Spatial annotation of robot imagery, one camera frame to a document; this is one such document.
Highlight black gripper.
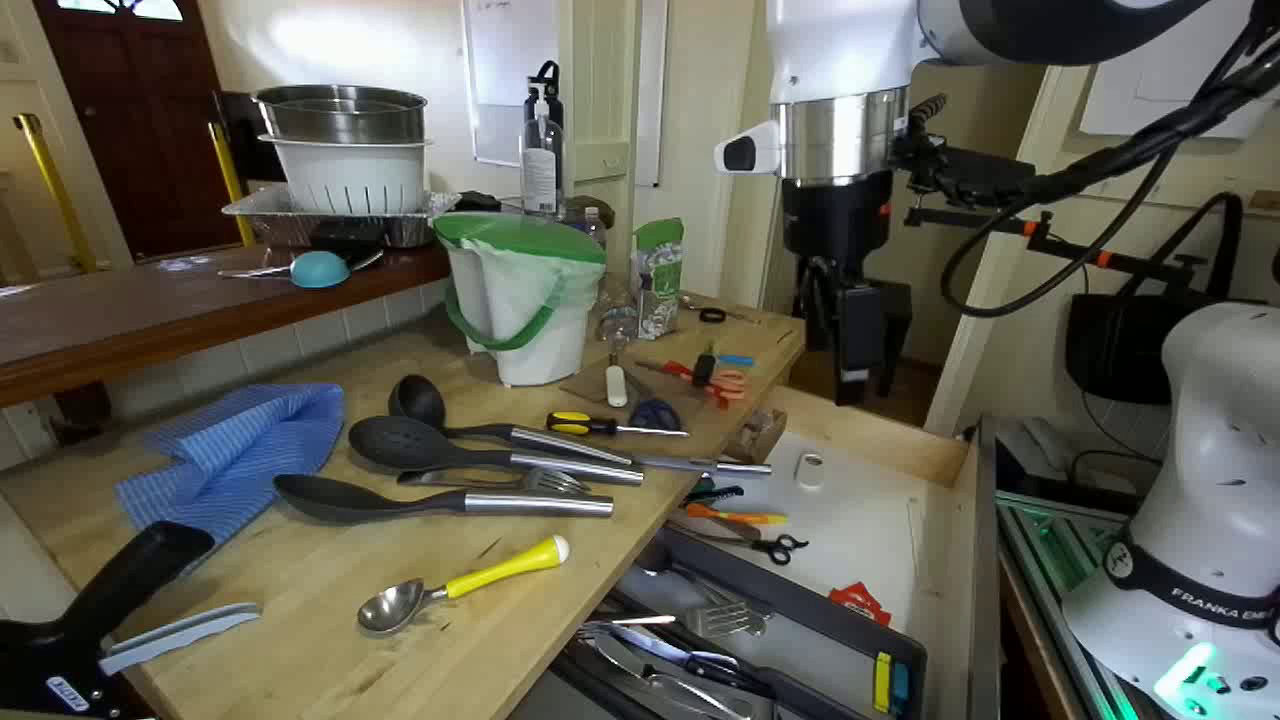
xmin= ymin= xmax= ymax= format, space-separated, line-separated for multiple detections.
xmin=781 ymin=170 xmax=895 ymax=402

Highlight open wooden drawer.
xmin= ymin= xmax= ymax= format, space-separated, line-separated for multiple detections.
xmin=511 ymin=384 xmax=1010 ymax=720

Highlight black stool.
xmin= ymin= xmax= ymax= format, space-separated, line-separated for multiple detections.
xmin=852 ymin=276 xmax=920 ymax=402

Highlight brown wooden block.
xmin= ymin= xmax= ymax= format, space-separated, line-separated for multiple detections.
xmin=724 ymin=408 xmax=791 ymax=464

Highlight orange scissors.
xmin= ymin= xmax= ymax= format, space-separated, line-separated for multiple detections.
xmin=638 ymin=354 xmax=753 ymax=413

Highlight crushed clear plastic bottle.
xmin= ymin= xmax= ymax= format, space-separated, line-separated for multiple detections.
xmin=593 ymin=283 xmax=642 ymax=347

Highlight black scissors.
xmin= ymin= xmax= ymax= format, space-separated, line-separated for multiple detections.
xmin=678 ymin=511 xmax=813 ymax=568

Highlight black stand with orange clips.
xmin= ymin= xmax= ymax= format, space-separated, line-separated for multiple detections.
xmin=903 ymin=197 xmax=1205 ymax=288

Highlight yellow black screwdriver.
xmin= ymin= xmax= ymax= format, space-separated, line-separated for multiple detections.
xmin=543 ymin=408 xmax=694 ymax=445

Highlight red plastic piece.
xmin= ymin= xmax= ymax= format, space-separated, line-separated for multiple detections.
xmin=829 ymin=581 xmax=895 ymax=632

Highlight dark grey cutlery tray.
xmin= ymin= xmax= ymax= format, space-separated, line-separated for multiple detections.
xmin=553 ymin=524 xmax=932 ymax=720

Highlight black bag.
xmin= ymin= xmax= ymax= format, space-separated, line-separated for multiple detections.
xmin=1063 ymin=193 xmax=1251 ymax=413

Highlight white bin with green lid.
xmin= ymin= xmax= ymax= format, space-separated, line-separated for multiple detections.
xmin=431 ymin=210 xmax=611 ymax=390

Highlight tall clear bottle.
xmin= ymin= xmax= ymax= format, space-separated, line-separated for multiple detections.
xmin=519 ymin=54 xmax=567 ymax=216

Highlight yellow stick in tray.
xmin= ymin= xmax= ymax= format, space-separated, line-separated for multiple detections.
xmin=867 ymin=646 xmax=895 ymax=714

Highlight white paper sheet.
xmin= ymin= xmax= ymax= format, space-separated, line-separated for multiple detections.
xmin=458 ymin=0 xmax=563 ymax=170

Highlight white colander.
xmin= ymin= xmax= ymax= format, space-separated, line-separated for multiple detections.
xmin=272 ymin=136 xmax=431 ymax=221

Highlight steel pot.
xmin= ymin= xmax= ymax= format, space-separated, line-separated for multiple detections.
xmin=253 ymin=79 xmax=431 ymax=148

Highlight white dish tray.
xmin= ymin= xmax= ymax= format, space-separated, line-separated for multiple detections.
xmin=221 ymin=182 xmax=443 ymax=223

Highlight blue cloth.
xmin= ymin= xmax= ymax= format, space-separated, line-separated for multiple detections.
xmin=114 ymin=379 xmax=354 ymax=546

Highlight yellow rod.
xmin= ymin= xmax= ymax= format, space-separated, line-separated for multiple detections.
xmin=13 ymin=111 xmax=101 ymax=276
xmin=205 ymin=120 xmax=262 ymax=251

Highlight brown wooden counter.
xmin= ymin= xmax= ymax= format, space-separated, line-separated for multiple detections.
xmin=0 ymin=238 xmax=458 ymax=413

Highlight dark brown door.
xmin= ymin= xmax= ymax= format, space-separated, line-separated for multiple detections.
xmin=33 ymin=0 xmax=250 ymax=258

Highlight grey handled tool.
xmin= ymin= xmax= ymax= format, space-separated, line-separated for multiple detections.
xmin=638 ymin=456 xmax=778 ymax=483

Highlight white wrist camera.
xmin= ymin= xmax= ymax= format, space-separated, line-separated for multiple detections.
xmin=715 ymin=120 xmax=785 ymax=181

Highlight orange handled tool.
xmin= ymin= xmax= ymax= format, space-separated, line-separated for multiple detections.
xmin=682 ymin=496 xmax=791 ymax=534

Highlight aluminium frame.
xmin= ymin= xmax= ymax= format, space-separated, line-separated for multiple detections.
xmin=996 ymin=487 xmax=1152 ymax=720

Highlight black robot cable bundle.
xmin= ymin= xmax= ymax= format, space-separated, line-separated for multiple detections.
xmin=888 ymin=9 xmax=1280 ymax=325

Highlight ice cream scoop yellow handle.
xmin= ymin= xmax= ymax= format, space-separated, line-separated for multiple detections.
xmin=354 ymin=532 xmax=571 ymax=641

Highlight black ladle steel handle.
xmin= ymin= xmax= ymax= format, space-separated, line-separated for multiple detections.
xmin=386 ymin=371 xmax=642 ymax=472

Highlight black slotted spoon steel handle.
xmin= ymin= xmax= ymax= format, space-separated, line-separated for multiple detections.
xmin=348 ymin=413 xmax=649 ymax=487

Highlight black serving spoon steel handle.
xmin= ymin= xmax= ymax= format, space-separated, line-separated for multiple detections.
xmin=272 ymin=472 xmax=620 ymax=528

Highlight black plastic handle tool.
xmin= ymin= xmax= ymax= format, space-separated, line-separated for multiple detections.
xmin=0 ymin=521 xmax=217 ymax=720

